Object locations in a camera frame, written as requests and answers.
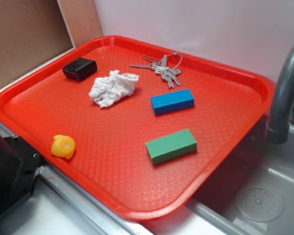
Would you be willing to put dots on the white paper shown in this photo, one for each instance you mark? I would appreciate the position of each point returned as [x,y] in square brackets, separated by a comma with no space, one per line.
[110,89]

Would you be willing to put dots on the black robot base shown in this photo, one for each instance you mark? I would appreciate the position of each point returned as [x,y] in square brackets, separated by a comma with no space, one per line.
[19,164]

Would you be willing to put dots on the red plastic tray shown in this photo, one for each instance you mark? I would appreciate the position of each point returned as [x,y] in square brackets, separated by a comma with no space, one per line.
[110,159]

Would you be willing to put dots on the green rectangular block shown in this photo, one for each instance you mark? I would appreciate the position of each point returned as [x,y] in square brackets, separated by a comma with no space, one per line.
[171,146]

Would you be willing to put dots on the blue rectangular block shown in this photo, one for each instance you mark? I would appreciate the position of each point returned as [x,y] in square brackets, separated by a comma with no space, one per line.
[173,101]

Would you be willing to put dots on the bunch of silver keys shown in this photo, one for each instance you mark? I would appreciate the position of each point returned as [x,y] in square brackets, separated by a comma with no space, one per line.
[169,75]

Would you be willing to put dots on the black rectangular block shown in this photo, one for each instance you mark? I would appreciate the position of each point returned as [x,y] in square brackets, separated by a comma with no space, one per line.
[80,69]

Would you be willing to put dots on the yellow plastic toy piece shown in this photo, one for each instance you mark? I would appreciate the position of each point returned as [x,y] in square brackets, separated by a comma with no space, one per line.
[63,146]

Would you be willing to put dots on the grey faucet spout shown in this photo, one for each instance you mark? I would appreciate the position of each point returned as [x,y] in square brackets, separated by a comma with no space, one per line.
[281,113]

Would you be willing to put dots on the grey sink basin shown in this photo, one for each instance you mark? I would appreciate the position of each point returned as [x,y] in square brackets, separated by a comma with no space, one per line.
[252,191]

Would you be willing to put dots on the brown cardboard panel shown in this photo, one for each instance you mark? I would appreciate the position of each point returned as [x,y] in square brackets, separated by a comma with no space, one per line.
[32,32]

